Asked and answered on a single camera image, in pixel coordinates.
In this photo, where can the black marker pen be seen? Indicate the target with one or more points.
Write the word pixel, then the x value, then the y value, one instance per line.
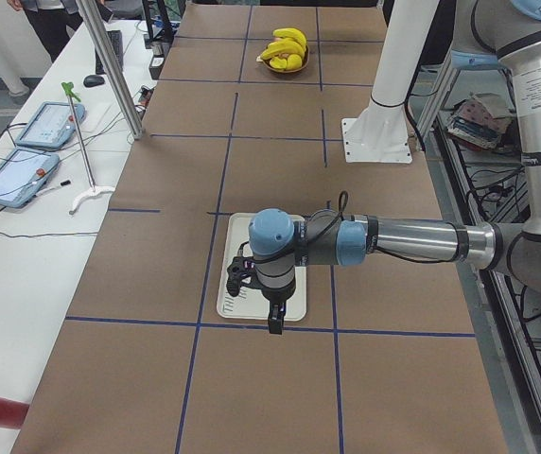
pixel 53 188

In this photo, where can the metal rod white stand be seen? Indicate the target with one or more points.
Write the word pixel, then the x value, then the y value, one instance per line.
pixel 94 190

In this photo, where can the lower teach pendant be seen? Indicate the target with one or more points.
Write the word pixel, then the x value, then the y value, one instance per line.
pixel 23 173

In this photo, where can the black box with label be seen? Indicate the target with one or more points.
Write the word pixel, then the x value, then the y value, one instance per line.
pixel 160 50

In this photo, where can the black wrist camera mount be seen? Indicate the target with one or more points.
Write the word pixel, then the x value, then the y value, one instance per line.
pixel 241 273

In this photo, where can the upper teach pendant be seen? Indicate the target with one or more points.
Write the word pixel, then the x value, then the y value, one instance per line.
pixel 49 128

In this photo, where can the teach pendant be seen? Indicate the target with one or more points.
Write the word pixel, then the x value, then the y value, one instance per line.
pixel 23 173
pixel 49 128

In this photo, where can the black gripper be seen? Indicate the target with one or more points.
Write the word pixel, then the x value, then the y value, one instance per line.
pixel 276 297

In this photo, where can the person in black trousers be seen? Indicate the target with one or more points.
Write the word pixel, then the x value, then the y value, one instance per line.
pixel 50 20

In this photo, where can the yellow banana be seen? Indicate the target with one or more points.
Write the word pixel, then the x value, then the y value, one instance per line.
pixel 290 63
pixel 292 33
pixel 283 46

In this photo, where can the woven brown basket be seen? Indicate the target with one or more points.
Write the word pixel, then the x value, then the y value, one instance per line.
pixel 305 62

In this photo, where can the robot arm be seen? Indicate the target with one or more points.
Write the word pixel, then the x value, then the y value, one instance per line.
pixel 486 32

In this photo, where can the aluminium profile post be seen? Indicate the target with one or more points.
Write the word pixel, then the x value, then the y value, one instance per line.
pixel 97 30

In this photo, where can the black computer mouse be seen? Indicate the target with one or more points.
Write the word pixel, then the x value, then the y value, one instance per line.
pixel 92 81

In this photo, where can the stack of cloths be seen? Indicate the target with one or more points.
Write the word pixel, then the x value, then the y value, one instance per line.
pixel 480 120

